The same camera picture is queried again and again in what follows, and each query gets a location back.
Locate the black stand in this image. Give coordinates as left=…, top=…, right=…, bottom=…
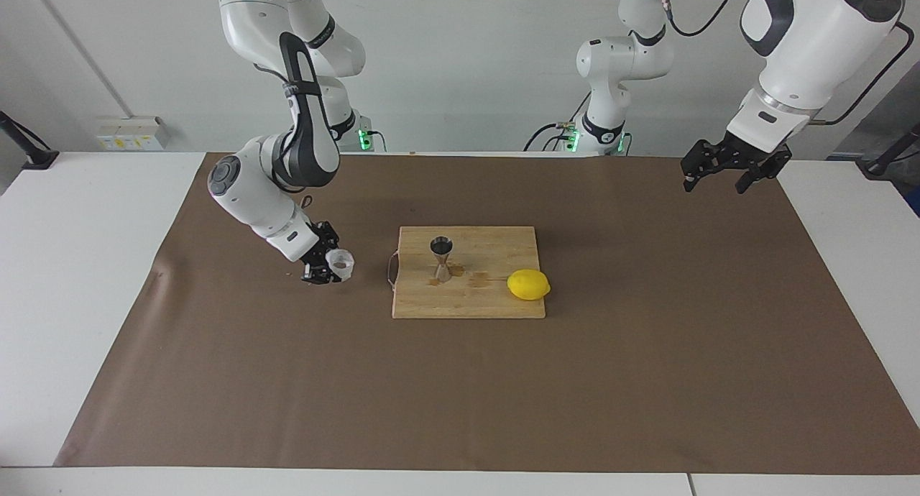
left=861, top=122, right=920, bottom=178
left=0, top=110, right=60, bottom=170

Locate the wooden cutting board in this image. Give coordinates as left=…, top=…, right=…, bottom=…
left=388, top=226, right=546, bottom=320

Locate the brown table mat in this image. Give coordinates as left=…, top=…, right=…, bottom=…
left=54, top=153, right=920, bottom=475

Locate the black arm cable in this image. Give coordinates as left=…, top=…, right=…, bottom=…
left=252, top=61, right=317, bottom=211
left=655, top=0, right=916, bottom=127

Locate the dark grey panel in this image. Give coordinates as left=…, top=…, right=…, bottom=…
left=827, top=63, right=920, bottom=160

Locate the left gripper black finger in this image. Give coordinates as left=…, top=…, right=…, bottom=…
left=734, top=147, right=793, bottom=195
left=681, top=140, right=721, bottom=193

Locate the yellow lemon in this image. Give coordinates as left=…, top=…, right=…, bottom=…
left=507, top=269, right=552, bottom=301

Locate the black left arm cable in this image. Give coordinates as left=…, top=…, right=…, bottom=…
left=655, top=0, right=916, bottom=127

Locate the clear plastic cup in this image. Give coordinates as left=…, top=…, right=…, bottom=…
left=325, top=248, right=357, bottom=282

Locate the steel double jigger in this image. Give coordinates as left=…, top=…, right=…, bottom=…
left=430, top=236, right=454, bottom=283

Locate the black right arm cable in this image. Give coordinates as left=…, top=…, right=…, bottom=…
left=252, top=61, right=317, bottom=211

